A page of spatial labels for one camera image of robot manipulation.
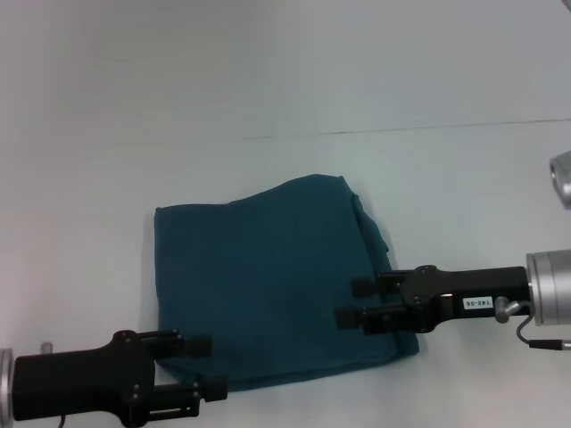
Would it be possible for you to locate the right gripper cable with connector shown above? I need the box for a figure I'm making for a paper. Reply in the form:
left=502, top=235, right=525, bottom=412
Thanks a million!
left=494, top=294, right=571, bottom=354

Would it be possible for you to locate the blue t-shirt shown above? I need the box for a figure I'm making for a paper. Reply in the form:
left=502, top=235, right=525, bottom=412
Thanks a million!
left=153, top=172, right=423, bottom=394

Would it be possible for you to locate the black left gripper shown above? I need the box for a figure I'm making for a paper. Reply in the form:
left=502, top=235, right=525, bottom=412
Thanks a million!
left=12, top=328, right=230, bottom=427

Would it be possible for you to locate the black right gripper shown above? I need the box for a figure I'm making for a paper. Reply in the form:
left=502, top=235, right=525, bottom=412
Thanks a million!
left=335, top=263, right=533, bottom=337

